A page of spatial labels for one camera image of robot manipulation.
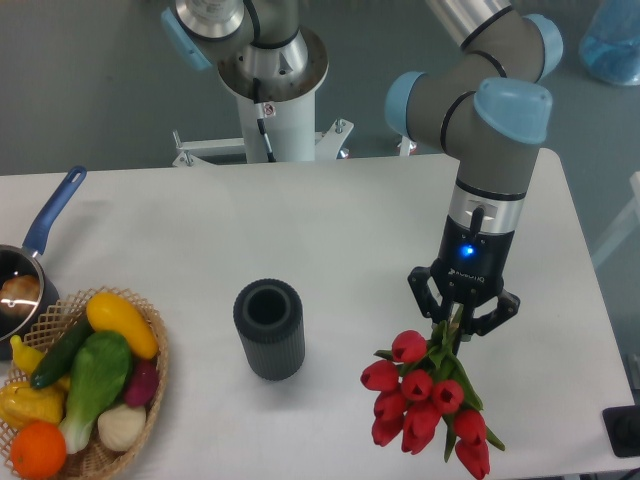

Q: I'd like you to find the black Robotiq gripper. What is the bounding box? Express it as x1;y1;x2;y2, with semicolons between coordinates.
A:
408;217;521;341

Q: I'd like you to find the red tulip bouquet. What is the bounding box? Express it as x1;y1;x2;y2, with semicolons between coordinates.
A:
360;309;505;479

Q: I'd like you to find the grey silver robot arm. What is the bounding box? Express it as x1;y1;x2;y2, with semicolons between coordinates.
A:
161;1;563;338

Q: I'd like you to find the dark grey ribbed vase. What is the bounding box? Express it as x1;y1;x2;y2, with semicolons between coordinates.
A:
233;278;306;381

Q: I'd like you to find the black device at edge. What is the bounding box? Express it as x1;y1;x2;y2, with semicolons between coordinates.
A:
602;405;640;458

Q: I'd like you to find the yellow squash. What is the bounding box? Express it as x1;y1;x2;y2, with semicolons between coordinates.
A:
86;292;159;360

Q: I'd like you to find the green bok choy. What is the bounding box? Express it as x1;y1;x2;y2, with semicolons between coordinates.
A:
59;331;132;455

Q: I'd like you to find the white garlic bulb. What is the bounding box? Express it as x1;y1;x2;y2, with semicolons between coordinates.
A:
97;404;146;452

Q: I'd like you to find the woven wicker basket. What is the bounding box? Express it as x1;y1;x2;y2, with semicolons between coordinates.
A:
23;286;169;479

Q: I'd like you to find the dark green cucumber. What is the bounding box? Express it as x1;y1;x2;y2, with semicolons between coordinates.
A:
30;316;94;389

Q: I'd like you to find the small yellow gourd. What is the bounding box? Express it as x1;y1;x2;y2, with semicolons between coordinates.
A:
10;335;45;376

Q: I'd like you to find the brown bread roll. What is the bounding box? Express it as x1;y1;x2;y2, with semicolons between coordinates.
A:
1;275;40;317

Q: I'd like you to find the orange fruit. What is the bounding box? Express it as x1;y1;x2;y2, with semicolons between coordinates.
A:
10;421;67;479

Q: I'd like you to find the yellow bell pepper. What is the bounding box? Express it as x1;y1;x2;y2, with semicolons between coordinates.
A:
1;381;66;430

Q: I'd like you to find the white frame at right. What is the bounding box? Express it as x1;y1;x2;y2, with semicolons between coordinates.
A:
591;171;639;269

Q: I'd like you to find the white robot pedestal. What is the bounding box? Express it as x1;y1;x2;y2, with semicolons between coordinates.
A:
173;47;354;167

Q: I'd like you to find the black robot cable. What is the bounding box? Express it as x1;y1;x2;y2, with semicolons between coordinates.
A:
250;77;278;163

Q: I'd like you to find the blue handled saucepan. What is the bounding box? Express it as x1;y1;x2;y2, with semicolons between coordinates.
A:
1;166;87;361

